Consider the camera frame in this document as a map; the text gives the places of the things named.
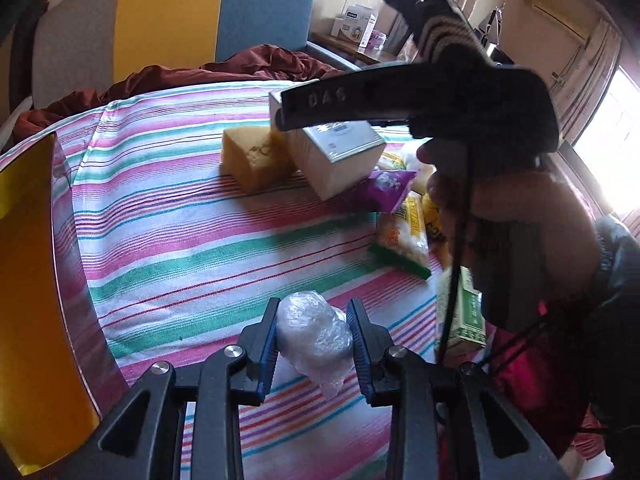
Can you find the gold storage box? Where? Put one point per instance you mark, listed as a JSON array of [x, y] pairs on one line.
[[58, 376]]

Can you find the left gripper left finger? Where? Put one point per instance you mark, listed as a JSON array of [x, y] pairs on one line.
[[260, 345]]

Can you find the dark jacket sleeve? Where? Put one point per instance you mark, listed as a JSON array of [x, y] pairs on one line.
[[589, 359]]

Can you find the right hand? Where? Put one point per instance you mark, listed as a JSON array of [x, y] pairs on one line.
[[514, 223]]

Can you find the white appliance box on shelf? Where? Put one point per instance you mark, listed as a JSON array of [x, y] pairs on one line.
[[355, 25]]

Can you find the yellow sponge block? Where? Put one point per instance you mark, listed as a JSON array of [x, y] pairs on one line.
[[256, 157]]

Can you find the dark red blanket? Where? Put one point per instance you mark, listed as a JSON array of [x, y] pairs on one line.
[[263, 62]]

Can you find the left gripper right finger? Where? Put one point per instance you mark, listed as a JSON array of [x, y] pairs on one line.
[[369, 346]]

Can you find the clear plastic bundle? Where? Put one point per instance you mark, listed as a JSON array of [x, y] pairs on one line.
[[315, 339]]

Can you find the yellow green snack bag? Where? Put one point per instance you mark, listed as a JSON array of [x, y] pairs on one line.
[[401, 240]]

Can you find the purple snack packet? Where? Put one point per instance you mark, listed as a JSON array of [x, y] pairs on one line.
[[383, 191]]

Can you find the grey yellow blue headboard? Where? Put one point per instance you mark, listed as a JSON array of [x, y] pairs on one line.
[[91, 44]]

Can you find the green white small box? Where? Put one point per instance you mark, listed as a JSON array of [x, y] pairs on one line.
[[468, 328]]

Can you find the striped bed sheet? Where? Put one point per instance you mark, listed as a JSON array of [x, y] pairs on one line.
[[179, 259]]

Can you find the white cardboard box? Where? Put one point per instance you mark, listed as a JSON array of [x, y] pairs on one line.
[[332, 157]]

